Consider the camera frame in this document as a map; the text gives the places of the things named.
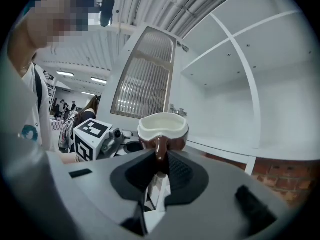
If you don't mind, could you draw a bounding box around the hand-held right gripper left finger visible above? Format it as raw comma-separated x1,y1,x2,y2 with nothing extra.
110,149,159,201

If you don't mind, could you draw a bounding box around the black hanging spotlight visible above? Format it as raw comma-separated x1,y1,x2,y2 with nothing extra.
99,0,116,28

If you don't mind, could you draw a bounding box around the white wall cabinet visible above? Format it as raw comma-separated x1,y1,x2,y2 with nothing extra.
144,0,317,212

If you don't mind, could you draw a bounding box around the metal door hinge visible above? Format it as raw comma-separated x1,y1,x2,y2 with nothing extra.
169,103,188,117
176,41,190,52

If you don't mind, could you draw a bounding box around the checkered cloth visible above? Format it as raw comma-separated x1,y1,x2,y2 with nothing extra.
51,120,66,131

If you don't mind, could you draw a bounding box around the person's left forearm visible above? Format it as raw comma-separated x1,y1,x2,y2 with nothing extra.
61,153,81,165

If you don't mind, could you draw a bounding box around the ribbed glass cabinet door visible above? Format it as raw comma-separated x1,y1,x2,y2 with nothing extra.
96,25,185,125

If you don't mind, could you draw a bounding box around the person's head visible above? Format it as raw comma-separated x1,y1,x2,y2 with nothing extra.
9,0,98,78

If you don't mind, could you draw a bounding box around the black shoulder strap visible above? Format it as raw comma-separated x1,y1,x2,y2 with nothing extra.
34,67,43,112

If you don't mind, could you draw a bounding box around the brown and white mug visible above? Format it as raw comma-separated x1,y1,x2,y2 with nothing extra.
137,112,190,180

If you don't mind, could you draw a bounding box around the silver shiny jacket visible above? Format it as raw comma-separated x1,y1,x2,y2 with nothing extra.
58,110,79,153

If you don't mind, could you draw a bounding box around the person's white printed shirt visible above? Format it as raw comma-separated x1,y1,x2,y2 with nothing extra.
21,61,57,152

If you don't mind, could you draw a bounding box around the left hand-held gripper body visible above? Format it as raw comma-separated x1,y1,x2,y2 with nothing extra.
73,118,146,163

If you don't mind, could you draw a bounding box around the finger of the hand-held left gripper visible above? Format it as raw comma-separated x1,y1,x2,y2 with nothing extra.
126,141,145,153

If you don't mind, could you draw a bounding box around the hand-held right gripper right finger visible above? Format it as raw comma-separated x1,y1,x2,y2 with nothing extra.
166,150,210,206

